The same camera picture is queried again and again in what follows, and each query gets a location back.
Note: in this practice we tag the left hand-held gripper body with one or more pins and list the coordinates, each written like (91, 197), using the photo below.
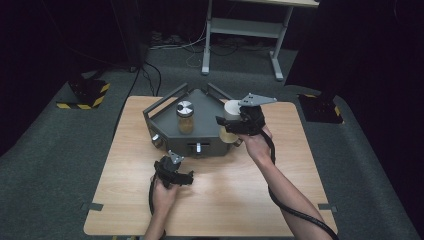
(166, 170)

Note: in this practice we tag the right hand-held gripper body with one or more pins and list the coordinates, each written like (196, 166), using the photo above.
(250, 116)

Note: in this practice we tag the white lidded glass jar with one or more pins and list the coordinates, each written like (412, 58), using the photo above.
(232, 108)

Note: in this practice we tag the grey metal tray box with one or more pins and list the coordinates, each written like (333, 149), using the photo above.
(205, 116)

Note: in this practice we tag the person's left hand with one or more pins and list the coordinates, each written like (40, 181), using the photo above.
(164, 198)

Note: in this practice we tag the person's right hand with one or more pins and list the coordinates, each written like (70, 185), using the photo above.
(256, 146)

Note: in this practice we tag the silver lidded glass jar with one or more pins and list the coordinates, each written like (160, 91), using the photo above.
(185, 116)

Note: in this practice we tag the black hazard striped stand base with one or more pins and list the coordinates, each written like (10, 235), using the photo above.
(320, 108)
(87, 91)

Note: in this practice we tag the grey tape piece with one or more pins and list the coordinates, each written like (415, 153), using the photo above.
(327, 207)
(92, 206)

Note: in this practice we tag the grey metal table frame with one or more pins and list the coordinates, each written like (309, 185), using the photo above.
(246, 28)

